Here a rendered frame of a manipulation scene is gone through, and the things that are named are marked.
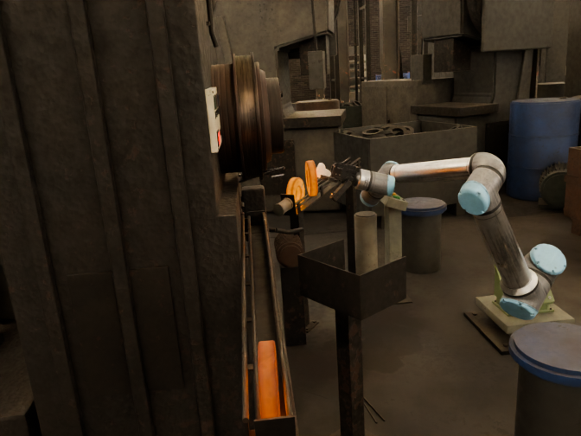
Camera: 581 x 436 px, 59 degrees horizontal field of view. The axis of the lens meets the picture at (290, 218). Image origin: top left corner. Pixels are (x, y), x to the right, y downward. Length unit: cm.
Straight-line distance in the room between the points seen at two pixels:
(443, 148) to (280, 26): 170
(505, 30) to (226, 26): 248
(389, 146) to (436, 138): 43
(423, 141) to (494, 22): 142
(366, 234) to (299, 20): 238
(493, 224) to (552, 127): 307
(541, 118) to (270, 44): 243
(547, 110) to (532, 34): 85
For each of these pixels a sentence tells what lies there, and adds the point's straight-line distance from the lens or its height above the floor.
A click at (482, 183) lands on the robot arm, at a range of 198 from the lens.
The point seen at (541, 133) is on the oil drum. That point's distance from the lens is 508.
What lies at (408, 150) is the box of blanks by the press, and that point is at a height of 62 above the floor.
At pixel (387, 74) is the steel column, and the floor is 109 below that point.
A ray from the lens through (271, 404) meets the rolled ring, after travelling 100.
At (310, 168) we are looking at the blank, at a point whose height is 88.
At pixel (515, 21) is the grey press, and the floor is 158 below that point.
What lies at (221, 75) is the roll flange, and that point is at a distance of 187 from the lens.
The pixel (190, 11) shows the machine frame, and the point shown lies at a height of 144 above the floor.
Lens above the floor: 127
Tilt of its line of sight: 16 degrees down
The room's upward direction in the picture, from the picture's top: 4 degrees counter-clockwise
